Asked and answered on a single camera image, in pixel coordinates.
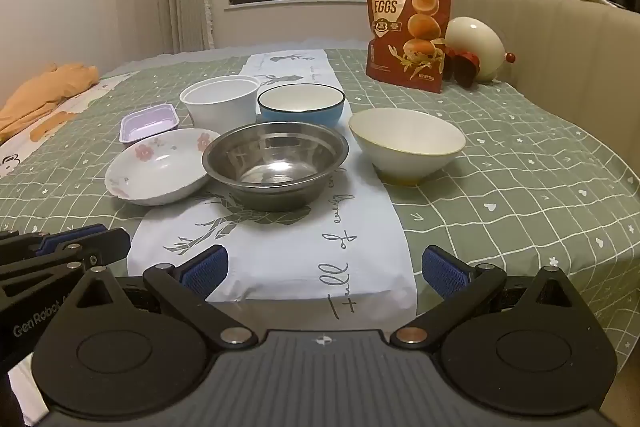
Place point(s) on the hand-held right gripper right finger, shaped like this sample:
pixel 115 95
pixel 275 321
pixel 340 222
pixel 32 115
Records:
pixel 445 274

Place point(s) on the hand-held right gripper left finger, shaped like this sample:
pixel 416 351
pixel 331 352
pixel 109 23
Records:
pixel 205 274

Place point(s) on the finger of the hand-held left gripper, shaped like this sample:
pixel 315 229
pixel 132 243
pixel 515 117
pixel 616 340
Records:
pixel 110 244
pixel 50 244

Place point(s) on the stainless steel bowl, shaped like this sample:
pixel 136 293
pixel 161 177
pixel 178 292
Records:
pixel 275 157

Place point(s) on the white plastic bowl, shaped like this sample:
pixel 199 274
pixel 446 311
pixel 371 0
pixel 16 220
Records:
pixel 220 107

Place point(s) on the blue ceramic bowl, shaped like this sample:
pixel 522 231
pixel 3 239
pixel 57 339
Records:
pixel 320 116

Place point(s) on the white floral plate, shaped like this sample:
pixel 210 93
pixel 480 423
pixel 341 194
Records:
pixel 155 167

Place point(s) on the white deer print table runner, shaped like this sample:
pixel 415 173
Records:
pixel 300 252

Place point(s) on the green checked tablecloth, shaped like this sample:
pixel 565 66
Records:
pixel 525 187

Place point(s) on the orange cloth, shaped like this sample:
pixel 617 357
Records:
pixel 45 92

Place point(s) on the dark red round object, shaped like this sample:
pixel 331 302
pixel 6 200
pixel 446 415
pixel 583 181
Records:
pixel 462 67

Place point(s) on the cream egg-shaped toy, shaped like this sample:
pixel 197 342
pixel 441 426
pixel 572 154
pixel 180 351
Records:
pixel 475 42

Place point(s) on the red snack pouch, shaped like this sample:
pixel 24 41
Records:
pixel 410 32

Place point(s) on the beige sofa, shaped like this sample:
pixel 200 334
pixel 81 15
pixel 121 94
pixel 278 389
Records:
pixel 565 57

